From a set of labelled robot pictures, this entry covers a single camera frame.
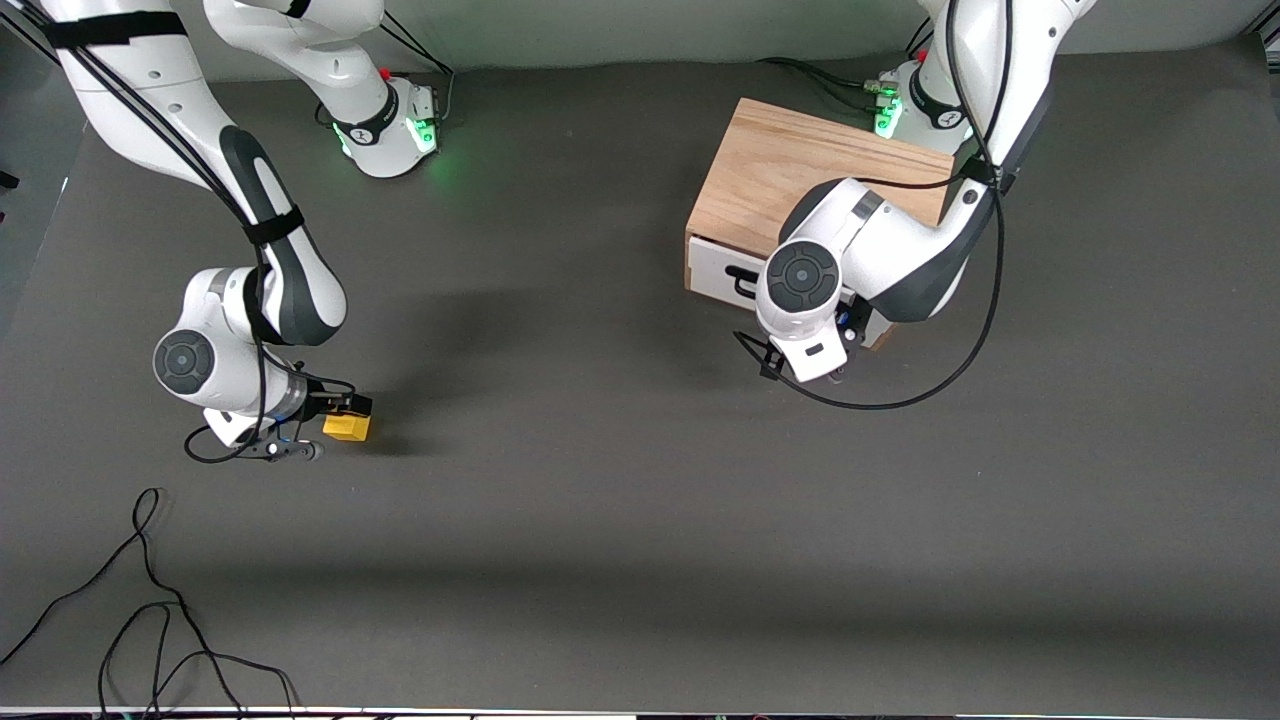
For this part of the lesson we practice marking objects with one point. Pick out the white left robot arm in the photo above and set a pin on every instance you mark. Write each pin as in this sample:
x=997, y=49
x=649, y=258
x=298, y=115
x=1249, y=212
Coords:
x=880, y=250

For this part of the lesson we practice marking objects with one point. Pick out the white-fronted wooden drawer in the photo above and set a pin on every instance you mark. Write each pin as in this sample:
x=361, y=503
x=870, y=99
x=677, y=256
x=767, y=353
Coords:
x=715, y=270

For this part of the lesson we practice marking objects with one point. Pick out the yellow wooden block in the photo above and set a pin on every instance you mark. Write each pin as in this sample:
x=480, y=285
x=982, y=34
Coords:
x=347, y=428

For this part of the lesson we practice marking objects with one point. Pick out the wooden drawer cabinet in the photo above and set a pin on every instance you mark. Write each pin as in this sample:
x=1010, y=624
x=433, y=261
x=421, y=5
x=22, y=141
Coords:
x=760, y=170

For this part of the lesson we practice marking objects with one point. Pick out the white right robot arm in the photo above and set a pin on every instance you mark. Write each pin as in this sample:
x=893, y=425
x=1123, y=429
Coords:
x=150, y=90

